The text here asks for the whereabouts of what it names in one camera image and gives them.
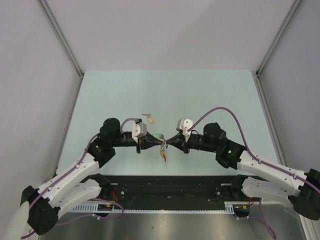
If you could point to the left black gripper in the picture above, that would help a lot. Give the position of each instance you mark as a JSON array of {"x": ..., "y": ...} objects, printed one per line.
[{"x": 147, "y": 142}]

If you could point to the keys with black green tags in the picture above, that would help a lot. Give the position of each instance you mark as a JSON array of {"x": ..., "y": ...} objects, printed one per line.
[{"x": 159, "y": 136}]

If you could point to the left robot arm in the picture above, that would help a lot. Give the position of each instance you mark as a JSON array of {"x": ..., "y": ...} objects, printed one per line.
[{"x": 80, "y": 181}]

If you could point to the white slotted cable duct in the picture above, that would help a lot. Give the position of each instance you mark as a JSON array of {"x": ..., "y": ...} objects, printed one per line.
[{"x": 105, "y": 208}]

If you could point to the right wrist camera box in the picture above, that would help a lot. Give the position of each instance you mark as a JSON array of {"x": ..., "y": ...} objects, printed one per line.
[{"x": 183, "y": 125}]

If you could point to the red handled metal key holder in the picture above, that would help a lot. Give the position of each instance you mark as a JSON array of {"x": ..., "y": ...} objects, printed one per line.
[{"x": 164, "y": 160}]

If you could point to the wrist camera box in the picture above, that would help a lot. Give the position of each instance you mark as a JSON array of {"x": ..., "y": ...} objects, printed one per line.
[
  {"x": 183, "y": 125},
  {"x": 139, "y": 130}
]

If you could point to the yellow capped key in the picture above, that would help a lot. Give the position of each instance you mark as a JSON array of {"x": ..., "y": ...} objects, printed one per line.
[{"x": 162, "y": 154}]

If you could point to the key with yellow tag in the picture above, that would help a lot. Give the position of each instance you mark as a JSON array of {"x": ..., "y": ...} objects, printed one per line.
[{"x": 149, "y": 118}]

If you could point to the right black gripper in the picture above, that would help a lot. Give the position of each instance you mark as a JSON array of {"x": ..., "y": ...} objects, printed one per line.
[{"x": 179, "y": 141}]

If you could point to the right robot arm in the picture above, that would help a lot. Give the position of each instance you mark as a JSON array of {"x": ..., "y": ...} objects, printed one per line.
[{"x": 295, "y": 188}]

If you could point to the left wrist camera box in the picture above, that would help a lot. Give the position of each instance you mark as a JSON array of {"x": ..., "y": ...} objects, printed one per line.
[{"x": 139, "y": 130}]

